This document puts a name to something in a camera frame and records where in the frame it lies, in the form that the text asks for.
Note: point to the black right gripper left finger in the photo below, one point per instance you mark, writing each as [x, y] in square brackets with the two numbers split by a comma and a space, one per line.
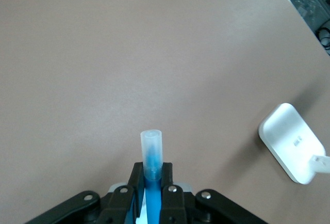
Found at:
[118, 203]

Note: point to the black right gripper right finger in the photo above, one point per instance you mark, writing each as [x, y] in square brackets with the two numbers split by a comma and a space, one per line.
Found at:
[175, 203]

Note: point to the blue marker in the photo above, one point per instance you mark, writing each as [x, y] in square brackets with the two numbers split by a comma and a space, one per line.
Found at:
[152, 151]

